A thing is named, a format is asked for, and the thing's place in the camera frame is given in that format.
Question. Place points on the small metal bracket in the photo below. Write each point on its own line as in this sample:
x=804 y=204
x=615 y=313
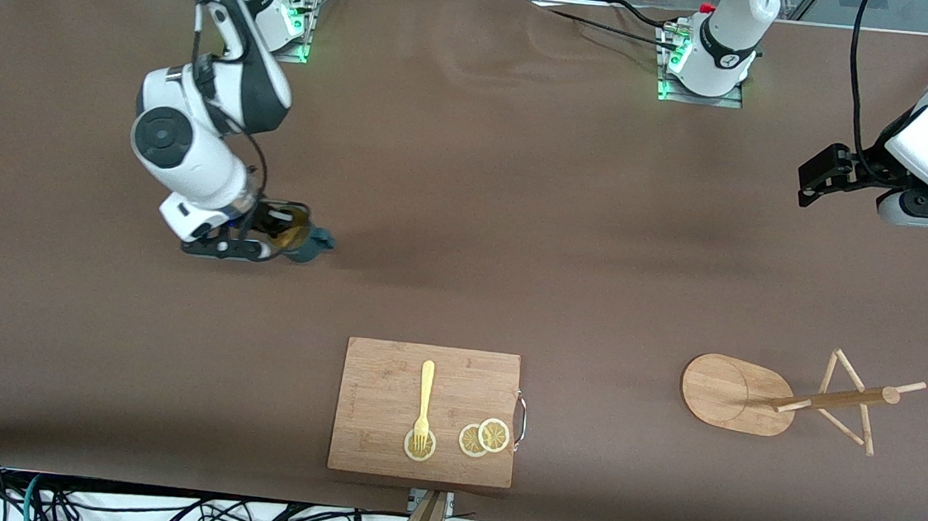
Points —
x=447 y=501

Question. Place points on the lemon slice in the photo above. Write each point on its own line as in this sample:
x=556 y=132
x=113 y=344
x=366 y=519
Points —
x=419 y=451
x=494 y=435
x=469 y=441

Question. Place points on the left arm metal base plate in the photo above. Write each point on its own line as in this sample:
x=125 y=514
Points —
x=733 y=99

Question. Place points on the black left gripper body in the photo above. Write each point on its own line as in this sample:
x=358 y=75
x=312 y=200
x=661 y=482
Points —
x=862 y=170

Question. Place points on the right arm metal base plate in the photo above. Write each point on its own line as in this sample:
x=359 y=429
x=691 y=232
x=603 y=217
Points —
x=297 y=40

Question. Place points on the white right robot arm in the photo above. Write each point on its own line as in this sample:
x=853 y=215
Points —
x=191 y=156

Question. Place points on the brown table mat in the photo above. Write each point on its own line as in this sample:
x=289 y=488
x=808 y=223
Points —
x=468 y=211

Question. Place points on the teal mug yellow inside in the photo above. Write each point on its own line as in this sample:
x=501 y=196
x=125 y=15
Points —
x=312 y=247

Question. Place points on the yellow plastic fork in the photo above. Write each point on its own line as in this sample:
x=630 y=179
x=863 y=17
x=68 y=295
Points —
x=426 y=390

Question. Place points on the wooden mug rack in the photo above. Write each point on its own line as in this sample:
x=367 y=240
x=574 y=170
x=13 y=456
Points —
x=731 y=393

